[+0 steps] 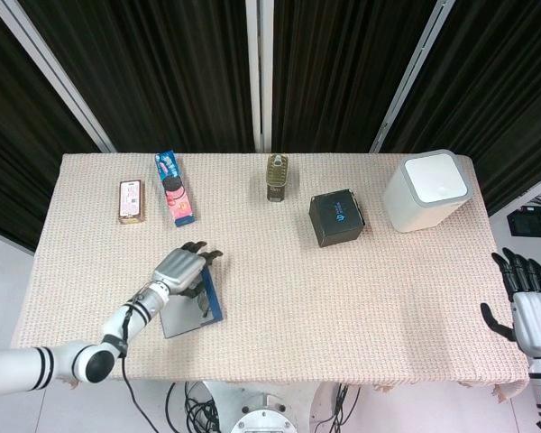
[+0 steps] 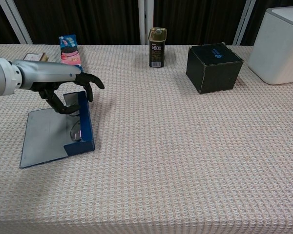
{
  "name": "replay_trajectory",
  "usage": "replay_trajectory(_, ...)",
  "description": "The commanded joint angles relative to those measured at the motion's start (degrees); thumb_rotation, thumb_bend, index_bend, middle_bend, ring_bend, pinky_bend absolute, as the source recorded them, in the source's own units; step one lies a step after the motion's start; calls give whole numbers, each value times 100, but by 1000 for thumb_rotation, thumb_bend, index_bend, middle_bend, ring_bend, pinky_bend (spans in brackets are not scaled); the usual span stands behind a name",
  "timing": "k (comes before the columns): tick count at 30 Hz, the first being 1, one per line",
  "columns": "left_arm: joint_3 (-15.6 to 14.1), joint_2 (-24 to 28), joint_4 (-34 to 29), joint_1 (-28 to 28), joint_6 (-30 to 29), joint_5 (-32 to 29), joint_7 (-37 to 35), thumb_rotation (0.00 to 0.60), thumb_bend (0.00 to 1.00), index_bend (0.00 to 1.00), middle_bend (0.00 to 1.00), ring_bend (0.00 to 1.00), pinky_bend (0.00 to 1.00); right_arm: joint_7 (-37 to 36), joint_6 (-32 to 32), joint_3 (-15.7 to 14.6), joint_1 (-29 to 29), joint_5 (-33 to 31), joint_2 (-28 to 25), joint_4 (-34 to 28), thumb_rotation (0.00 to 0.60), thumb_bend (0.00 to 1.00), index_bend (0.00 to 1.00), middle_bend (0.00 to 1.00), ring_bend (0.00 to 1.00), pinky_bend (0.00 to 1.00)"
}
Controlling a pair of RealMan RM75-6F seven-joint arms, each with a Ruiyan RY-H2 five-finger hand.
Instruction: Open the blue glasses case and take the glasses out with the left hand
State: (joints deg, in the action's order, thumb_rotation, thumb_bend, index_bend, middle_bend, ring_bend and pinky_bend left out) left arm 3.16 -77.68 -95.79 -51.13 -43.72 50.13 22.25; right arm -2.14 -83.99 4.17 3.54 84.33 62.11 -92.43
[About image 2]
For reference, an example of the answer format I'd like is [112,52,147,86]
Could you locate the white square trash bin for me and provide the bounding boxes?
[248,6,293,85]

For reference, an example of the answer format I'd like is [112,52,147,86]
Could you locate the blue pink snack packet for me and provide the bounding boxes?
[58,34,84,68]

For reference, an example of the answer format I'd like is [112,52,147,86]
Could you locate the dark blue box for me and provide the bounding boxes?
[19,91,96,169]

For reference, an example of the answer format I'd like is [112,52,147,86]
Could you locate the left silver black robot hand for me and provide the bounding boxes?
[11,59,105,116]

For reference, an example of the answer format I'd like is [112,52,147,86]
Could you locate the beige woven tablecloth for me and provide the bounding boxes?
[0,44,293,234]

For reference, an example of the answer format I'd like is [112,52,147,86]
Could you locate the thin black frame eyeglasses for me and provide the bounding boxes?
[69,120,84,143]

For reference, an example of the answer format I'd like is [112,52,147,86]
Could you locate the small brown pink box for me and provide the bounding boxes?
[22,52,50,62]

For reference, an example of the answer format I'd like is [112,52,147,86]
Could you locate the black cube cardboard box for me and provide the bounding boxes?
[186,42,245,95]

